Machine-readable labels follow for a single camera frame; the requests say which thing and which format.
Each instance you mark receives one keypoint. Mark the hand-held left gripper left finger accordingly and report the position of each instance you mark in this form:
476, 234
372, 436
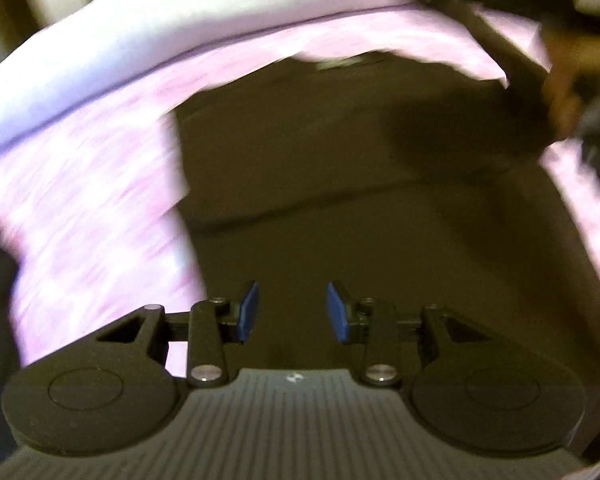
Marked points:
250, 312

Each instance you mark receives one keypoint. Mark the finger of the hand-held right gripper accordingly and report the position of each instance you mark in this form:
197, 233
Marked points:
505, 40

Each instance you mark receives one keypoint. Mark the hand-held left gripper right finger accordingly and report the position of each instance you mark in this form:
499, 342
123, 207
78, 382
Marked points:
337, 317

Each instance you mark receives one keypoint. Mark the brown garment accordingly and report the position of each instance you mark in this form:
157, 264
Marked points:
330, 185

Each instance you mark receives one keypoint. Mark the person's right hand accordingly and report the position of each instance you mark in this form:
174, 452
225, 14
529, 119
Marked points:
565, 85

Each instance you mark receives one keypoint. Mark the pink floral blanket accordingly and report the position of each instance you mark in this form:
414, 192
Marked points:
80, 185

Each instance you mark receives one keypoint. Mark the rolled white ribbed quilt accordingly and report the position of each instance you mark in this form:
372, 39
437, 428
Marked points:
180, 20

